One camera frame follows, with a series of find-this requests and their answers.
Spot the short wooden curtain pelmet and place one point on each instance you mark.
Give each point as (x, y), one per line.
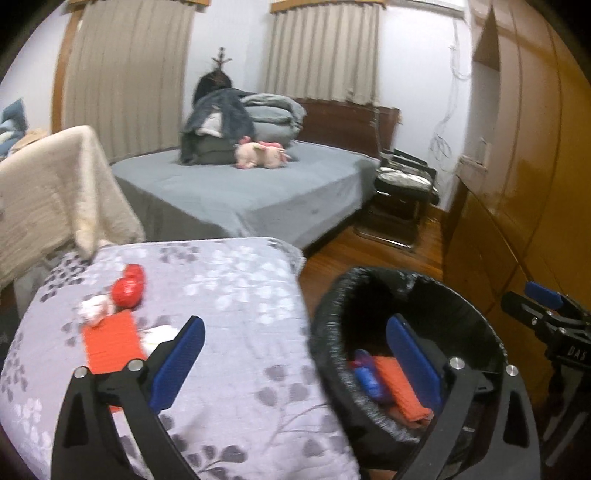
(286, 5)

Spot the black folding chair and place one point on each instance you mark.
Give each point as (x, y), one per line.
(392, 203)

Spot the dark wooden headboard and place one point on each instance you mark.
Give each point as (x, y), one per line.
(341, 120)

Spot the folded grey duvet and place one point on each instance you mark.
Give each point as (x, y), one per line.
(277, 115)

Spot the white tissue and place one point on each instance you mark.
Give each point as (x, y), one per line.
(159, 334)
(94, 311)

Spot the pink plush toy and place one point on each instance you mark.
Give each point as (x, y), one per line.
(254, 154)

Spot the wooden window frame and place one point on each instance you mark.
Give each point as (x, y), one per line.
(60, 83)

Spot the white air conditioner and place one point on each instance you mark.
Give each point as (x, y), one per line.
(443, 3)

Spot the brown wooden wardrobe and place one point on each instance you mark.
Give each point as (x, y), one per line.
(531, 138)

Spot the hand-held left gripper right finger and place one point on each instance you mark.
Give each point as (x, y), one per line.
(413, 360)

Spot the blue-grey cloth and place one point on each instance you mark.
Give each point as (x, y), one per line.
(11, 120)

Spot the round bin with black bag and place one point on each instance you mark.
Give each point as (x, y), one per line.
(369, 309)

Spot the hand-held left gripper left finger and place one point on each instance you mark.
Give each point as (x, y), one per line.
(178, 364)

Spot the long wooden curtain pelmet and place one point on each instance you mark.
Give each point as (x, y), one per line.
(203, 2)

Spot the wooden coat rack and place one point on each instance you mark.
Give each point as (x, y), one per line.
(220, 57)

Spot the red ribbed cloth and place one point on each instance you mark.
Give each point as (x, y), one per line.
(111, 344)
(406, 397)

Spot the wide beige curtain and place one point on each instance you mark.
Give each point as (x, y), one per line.
(129, 78)

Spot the cream quilted blanket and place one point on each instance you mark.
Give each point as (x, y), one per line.
(55, 184)

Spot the tan cloth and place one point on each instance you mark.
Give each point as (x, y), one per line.
(30, 138)

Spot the patterned chair cushion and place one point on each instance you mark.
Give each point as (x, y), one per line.
(401, 175)

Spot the narrow beige curtain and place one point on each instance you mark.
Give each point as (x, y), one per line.
(323, 50)

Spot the red round plastic container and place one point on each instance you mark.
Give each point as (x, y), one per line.
(127, 293)

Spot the pile of folded bedding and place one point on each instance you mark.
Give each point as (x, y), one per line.
(221, 115)

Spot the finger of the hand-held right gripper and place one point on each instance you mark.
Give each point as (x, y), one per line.
(545, 291)
(521, 307)

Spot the bed with grey sheet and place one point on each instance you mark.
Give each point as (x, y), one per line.
(254, 194)

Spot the blue plastic bag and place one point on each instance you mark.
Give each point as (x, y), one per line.
(369, 378)

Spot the dark hanging garment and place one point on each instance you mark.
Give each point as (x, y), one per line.
(207, 85)

